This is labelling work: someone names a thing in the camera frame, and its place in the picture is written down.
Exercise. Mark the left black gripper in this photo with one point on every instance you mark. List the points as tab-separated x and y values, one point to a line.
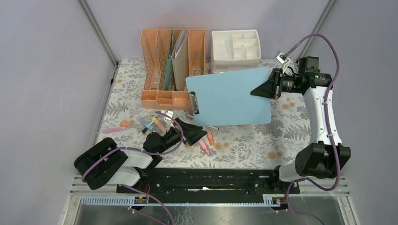
191	133

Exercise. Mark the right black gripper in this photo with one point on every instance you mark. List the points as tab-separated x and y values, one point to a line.
271	87

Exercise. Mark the light blue folder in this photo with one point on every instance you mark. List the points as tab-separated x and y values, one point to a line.
224	99

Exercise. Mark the white plastic drawer unit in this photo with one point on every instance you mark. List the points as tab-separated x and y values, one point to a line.
234	50

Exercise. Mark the teal folder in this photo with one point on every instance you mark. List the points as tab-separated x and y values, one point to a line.
168	84

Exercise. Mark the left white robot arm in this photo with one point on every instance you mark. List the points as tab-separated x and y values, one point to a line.
107	163

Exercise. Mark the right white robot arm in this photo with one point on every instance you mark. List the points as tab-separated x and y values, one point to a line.
325	156

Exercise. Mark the floral patterned desk mat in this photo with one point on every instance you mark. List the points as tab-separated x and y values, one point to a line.
242	146

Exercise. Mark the black cap marker left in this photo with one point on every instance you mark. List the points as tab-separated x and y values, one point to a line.
151	129

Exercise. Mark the orange highlighter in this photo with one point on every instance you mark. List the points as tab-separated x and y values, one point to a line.
210	138

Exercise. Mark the orange plastic file organizer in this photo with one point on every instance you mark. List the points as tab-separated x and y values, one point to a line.
155	44

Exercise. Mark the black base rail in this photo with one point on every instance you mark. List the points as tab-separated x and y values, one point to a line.
213	186

